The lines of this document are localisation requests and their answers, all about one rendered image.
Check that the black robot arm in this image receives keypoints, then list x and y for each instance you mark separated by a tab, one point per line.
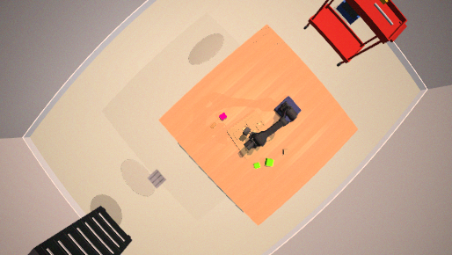
259	139

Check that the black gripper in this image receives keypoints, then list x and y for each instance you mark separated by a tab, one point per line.
252	133

